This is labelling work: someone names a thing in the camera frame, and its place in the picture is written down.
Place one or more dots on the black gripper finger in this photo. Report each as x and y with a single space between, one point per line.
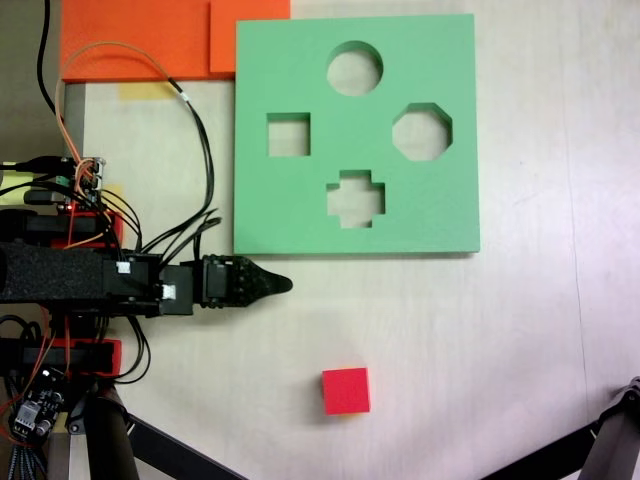
260 282

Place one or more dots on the red square block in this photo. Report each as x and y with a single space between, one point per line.
346 391

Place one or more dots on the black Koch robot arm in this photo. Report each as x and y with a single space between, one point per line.
55 272

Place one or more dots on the green shape sorting board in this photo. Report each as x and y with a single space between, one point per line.
280 200

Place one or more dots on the red base clamp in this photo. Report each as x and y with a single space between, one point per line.
114 356
116 227

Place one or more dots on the black tripod brace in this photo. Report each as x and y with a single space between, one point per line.
540 457
185 455

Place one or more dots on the black tripod leg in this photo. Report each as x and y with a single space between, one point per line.
110 440
617 430

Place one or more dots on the yellow tape strip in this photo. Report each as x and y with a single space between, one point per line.
145 91

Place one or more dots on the black circuit board with capacitors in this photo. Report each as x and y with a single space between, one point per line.
37 402

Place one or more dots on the pale yellow sticky note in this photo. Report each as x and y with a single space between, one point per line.
12 178

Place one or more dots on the small orange flat plate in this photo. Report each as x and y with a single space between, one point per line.
250 35

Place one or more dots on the grey metal bracket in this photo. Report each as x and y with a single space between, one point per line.
73 120

